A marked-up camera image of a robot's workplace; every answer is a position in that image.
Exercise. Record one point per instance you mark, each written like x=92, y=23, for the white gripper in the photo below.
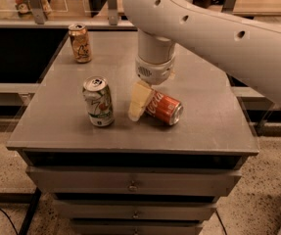
x=155, y=71

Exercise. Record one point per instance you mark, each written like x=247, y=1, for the red coke can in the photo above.
x=165, y=108

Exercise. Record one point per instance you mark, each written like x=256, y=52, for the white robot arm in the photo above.
x=247, y=50

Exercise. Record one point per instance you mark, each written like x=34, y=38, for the green white 7up can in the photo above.
x=97, y=95

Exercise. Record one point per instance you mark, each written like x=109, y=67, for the orange soda can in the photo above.
x=80, y=43

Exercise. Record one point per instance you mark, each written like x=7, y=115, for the grey metal drawer cabinet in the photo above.
x=55, y=129

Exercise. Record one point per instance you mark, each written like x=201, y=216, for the top cabinet drawer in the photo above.
x=138, y=181

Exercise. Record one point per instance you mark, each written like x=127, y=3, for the cabinet drawer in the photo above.
x=134, y=210
x=138, y=181
x=103, y=227

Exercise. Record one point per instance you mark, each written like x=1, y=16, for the middle cabinet drawer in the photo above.
x=134, y=210

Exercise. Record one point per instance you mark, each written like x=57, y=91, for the bottom cabinet drawer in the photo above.
x=103, y=227

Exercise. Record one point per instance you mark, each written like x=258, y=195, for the middle metal rail post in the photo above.
x=112, y=12

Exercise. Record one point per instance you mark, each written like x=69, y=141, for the left metal rail post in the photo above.
x=37, y=11

